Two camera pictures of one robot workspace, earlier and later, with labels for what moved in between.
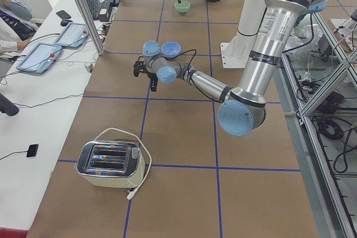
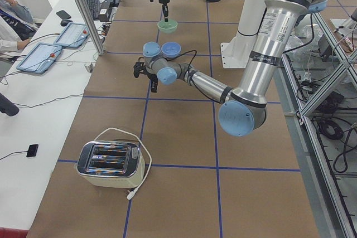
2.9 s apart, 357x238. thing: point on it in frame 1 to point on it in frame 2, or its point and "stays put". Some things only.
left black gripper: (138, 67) stays put
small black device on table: (32, 150) stays put
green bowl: (183, 7) to (167, 27)
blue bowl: (170, 49) stays put
